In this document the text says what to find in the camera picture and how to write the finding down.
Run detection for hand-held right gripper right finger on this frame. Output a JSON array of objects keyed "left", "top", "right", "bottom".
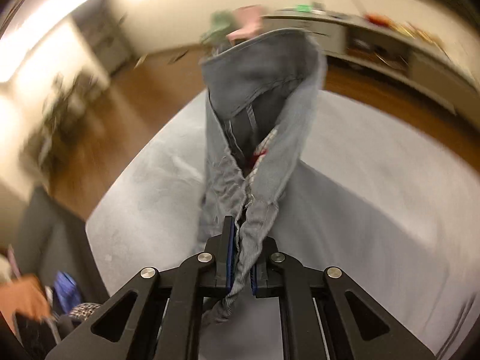
[{"left": 250, "top": 236, "right": 437, "bottom": 360}]

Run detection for blurred dark shelf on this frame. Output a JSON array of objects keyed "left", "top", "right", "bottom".
[{"left": 39, "top": 70, "right": 110, "bottom": 160}]

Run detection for long grey television cabinet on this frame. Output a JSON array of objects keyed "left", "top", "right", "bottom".
[{"left": 262, "top": 11, "right": 480, "bottom": 117}]

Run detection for grey pants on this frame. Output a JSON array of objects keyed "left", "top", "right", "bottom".
[{"left": 197, "top": 28, "right": 327, "bottom": 325}]

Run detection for person's left forearm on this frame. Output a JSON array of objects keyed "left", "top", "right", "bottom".
[{"left": 0, "top": 274, "right": 50, "bottom": 325}]

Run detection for pink plastic child chair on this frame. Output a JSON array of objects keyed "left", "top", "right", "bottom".
[{"left": 226, "top": 4, "right": 265, "bottom": 42}]

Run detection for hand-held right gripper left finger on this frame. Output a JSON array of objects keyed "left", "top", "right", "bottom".
[{"left": 45, "top": 215, "right": 237, "bottom": 360}]

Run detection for spotted cloth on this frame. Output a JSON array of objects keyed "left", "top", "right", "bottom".
[{"left": 70, "top": 302, "right": 103, "bottom": 320}]

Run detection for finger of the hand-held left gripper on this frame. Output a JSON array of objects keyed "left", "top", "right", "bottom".
[{"left": 54, "top": 272, "right": 82, "bottom": 313}]

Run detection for red plate of fruit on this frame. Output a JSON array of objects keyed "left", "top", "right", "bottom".
[{"left": 365, "top": 14, "right": 394, "bottom": 27}]

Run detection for dark grey sofa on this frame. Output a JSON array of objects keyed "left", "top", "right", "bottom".
[{"left": 15, "top": 187, "right": 109, "bottom": 304}]

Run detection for green plastic child chair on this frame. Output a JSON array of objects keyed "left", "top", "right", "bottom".
[{"left": 200, "top": 10, "right": 235, "bottom": 51}]

